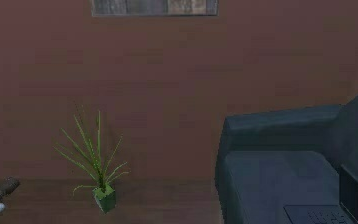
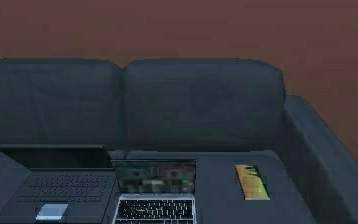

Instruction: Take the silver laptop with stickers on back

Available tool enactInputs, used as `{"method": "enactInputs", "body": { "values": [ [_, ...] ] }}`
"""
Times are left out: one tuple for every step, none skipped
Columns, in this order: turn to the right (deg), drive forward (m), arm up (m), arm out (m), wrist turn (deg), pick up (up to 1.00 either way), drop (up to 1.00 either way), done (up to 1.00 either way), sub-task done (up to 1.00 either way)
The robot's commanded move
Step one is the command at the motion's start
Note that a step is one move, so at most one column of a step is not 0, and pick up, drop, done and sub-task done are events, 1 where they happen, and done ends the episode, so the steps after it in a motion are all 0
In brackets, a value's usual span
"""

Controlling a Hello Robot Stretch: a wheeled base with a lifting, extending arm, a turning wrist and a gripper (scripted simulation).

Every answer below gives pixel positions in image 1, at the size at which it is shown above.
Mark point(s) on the framed wall picture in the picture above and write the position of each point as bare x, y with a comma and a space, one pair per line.
153, 6

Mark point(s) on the green house plant in pot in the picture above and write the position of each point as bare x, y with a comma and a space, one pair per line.
100, 173

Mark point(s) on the dark blue sofa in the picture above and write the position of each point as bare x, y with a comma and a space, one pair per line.
273, 166

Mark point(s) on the silver laptop with stickers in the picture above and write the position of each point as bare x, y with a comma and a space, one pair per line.
350, 203

